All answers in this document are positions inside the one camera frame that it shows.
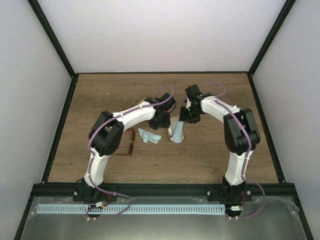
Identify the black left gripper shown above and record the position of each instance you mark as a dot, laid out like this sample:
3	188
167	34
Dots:
165	125

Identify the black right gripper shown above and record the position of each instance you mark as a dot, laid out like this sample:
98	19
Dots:
184	118

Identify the tan glasses case striped trim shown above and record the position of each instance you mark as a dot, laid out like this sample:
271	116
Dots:
173	119

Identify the brown sunglasses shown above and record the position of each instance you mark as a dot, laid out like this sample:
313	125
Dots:
127	141

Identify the light blue cleaning cloth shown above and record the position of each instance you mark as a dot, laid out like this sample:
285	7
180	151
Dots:
178	135

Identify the tan glasses case black trim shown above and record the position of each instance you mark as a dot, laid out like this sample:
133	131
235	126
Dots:
139	102

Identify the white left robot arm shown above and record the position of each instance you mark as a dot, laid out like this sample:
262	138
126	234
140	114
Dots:
106	134

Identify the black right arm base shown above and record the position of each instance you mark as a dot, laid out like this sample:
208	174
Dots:
226	193

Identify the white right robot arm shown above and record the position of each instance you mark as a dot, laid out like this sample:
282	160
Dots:
241	133

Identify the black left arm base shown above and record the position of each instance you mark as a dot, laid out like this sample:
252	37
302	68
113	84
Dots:
86	194

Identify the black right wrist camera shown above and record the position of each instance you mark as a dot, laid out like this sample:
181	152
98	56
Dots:
192	92

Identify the light blue slotted cable duct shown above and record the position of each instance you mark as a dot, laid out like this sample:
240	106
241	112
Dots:
135	209

